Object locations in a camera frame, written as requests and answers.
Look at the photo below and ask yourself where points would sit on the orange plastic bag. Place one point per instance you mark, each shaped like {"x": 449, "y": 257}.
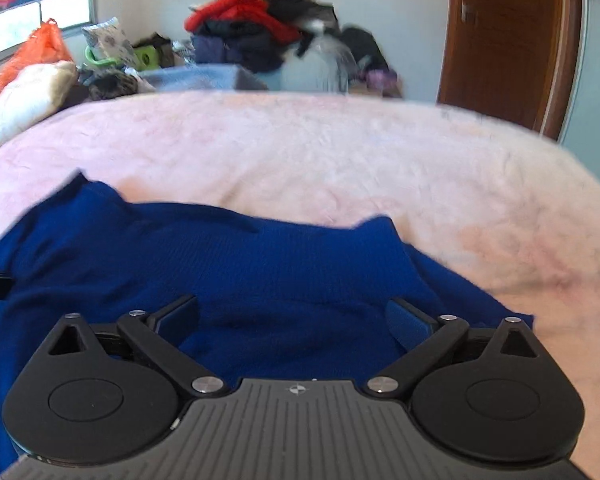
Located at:
{"x": 35, "y": 50}

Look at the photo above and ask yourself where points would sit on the blue knit sweater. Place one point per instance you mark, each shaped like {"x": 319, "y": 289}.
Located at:
{"x": 280, "y": 270}

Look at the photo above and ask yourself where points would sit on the pink blanket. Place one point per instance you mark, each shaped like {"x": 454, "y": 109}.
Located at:
{"x": 330, "y": 160}

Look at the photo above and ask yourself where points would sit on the white fluffy pillow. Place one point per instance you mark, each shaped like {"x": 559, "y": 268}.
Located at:
{"x": 25, "y": 100}

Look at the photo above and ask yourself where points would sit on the grey blue folded blanket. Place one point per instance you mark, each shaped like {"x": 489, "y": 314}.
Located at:
{"x": 205, "y": 77}

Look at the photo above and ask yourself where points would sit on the green box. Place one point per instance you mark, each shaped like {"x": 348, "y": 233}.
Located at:
{"x": 147, "y": 55}

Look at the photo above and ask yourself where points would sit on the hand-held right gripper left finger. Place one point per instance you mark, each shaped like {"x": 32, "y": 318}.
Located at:
{"x": 177, "y": 320}

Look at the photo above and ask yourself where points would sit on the dark fuzzy cloth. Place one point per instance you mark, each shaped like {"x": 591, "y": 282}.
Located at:
{"x": 110, "y": 85}

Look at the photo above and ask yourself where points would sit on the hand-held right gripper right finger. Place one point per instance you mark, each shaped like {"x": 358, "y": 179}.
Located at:
{"x": 405, "y": 322}

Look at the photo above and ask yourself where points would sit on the black cloth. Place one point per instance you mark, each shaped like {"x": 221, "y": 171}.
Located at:
{"x": 365, "y": 50}

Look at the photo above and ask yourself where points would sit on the wooden door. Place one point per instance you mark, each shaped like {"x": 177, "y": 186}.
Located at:
{"x": 505, "y": 35}

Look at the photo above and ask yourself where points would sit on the patterned pillow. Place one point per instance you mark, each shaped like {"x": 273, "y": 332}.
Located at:
{"x": 112, "y": 40}

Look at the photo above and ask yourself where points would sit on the window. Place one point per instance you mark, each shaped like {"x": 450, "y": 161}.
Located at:
{"x": 30, "y": 22}

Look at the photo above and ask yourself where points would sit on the navy jacket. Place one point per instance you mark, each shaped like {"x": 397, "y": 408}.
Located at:
{"x": 230, "y": 47}

